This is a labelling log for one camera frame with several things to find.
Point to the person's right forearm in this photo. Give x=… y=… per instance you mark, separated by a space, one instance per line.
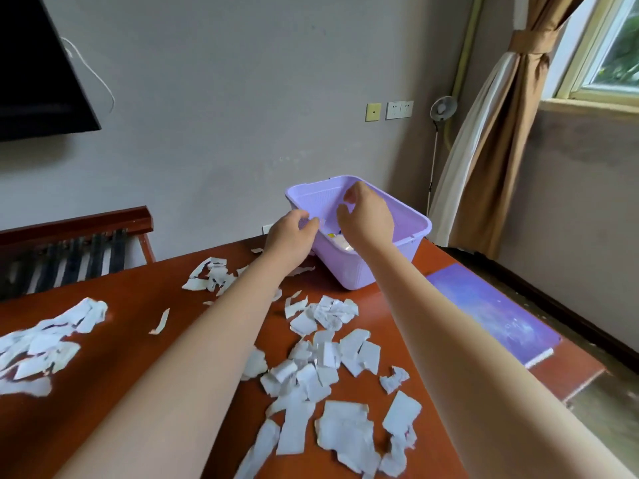
x=474 y=384

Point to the person's left forearm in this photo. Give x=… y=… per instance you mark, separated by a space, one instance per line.
x=184 y=384

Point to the yellowish wall pipe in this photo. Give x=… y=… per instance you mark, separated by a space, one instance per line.
x=469 y=39

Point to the brown curtain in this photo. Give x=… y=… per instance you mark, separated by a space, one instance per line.
x=504 y=169

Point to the yellow wall plate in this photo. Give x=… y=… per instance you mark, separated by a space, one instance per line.
x=373 y=112

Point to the person's left hand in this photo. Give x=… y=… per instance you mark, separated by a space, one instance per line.
x=289 y=236

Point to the white sheer curtain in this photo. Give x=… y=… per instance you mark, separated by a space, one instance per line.
x=462 y=164

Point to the purple spiral notebook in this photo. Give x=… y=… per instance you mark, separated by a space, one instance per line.
x=489 y=314

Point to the brown wooden desk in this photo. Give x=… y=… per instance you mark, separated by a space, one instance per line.
x=125 y=394

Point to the purple plastic basket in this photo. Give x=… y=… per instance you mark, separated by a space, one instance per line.
x=389 y=254

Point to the black wall television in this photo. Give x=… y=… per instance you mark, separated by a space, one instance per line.
x=35 y=69

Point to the standing floor fan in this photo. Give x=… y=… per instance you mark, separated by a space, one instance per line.
x=443 y=108

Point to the white paper scraps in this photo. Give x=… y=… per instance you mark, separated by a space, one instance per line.
x=344 y=434

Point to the person's right hand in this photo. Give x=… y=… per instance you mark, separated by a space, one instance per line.
x=369 y=216

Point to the window frame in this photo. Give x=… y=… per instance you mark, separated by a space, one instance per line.
x=569 y=69

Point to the white wall socket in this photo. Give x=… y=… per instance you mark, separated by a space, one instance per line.
x=268 y=229

